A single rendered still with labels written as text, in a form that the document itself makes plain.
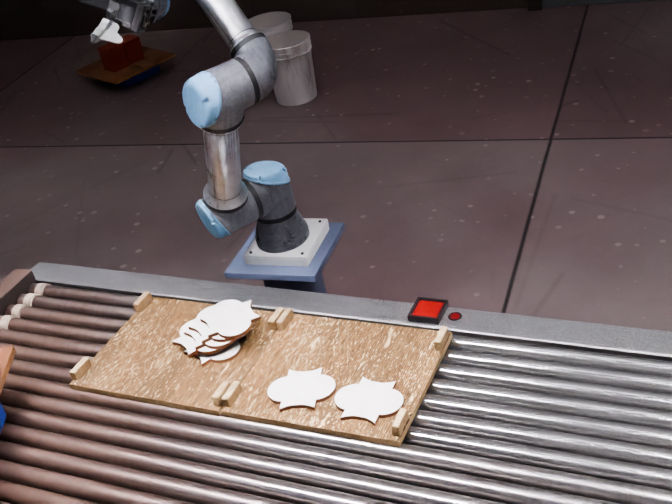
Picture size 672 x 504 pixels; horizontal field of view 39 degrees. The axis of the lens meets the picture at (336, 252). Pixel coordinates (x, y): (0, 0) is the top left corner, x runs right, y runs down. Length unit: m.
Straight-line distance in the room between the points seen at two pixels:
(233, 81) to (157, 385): 0.71
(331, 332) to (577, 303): 1.72
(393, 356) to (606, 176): 2.62
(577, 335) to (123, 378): 1.03
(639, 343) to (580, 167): 2.60
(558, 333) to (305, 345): 0.57
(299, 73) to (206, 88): 3.54
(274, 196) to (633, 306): 1.69
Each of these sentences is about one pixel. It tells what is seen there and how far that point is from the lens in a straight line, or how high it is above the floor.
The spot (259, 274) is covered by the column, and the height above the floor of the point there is 0.87.
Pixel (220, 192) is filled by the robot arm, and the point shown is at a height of 1.16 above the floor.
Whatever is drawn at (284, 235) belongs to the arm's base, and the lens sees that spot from 2.60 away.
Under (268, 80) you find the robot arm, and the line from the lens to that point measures 2.23.
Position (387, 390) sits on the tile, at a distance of 2.02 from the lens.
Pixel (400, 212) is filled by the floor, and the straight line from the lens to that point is 4.46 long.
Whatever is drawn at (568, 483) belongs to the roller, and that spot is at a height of 0.92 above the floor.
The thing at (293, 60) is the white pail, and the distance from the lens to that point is 5.66.
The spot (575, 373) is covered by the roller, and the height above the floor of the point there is 0.92.
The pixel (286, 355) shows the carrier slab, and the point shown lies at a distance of 2.18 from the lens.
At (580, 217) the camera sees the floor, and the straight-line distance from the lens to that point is 4.28.
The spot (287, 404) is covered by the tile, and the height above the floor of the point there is 0.95.
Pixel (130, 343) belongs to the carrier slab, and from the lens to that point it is 2.38.
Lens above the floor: 2.26
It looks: 32 degrees down
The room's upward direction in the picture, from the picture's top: 12 degrees counter-clockwise
